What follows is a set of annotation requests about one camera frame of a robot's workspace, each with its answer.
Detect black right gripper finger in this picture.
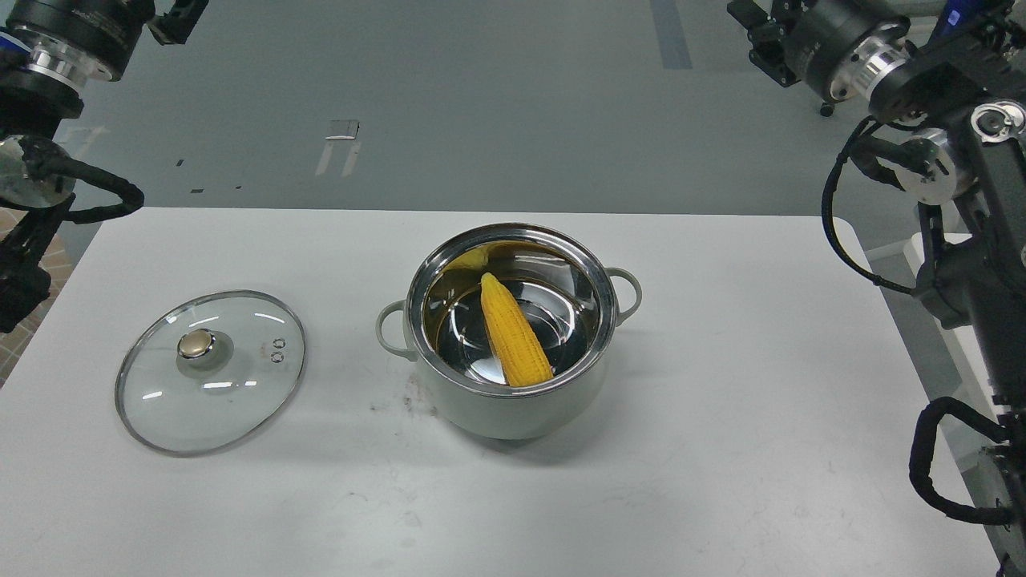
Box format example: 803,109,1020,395
726,0,790,33
747,22,802,88

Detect yellow corn cob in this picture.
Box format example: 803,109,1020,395
480,272,554,388

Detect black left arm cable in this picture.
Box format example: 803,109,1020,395
32,152,145,225

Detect pale green steel pot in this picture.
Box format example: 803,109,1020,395
374,223,644,441

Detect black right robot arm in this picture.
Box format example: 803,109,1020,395
728,1,1025,575

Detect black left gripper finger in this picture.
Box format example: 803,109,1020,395
147,0,209,45

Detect glass pot lid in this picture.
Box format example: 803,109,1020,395
114,291,307,457

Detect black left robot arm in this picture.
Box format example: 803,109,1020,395
1,1,208,333

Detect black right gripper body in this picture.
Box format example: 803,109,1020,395
782,1,911,103

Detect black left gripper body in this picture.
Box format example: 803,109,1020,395
6,1,156,82

